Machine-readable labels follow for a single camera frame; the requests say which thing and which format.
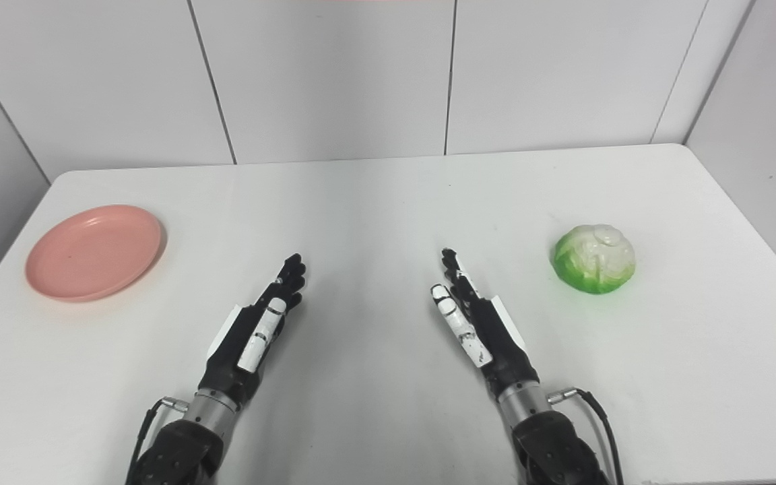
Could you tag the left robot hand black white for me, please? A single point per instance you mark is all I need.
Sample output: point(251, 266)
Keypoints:
point(253, 337)

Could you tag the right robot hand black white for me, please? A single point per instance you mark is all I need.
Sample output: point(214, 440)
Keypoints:
point(489, 337)

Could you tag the green white cabbage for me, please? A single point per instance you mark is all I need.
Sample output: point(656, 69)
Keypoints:
point(593, 259)

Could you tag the pink round plate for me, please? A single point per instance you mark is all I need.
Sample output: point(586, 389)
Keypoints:
point(93, 252)

